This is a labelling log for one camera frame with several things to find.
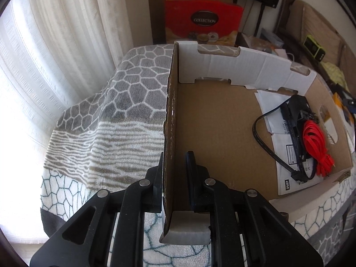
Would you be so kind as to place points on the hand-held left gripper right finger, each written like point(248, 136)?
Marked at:
point(192, 183)

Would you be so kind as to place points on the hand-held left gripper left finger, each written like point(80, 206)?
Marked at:
point(158, 189)

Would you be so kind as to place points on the cardboard box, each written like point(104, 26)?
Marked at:
point(222, 122)

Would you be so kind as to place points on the white printed booklet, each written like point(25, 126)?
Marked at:
point(286, 178)

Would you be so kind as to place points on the black adapter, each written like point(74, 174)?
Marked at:
point(294, 108)

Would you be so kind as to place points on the grey patterned blanket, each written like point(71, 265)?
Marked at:
point(125, 89)

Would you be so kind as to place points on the white paper sheet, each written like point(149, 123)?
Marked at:
point(267, 103)

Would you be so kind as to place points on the blue white box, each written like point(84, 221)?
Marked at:
point(271, 37)

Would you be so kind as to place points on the red collection box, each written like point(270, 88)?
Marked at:
point(180, 16)

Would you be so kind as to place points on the yellow cloth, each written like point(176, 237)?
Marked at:
point(335, 72)

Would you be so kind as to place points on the green digital clock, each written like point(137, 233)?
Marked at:
point(314, 47)

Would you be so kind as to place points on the white sheer curtain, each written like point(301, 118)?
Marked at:
point(55, 33)

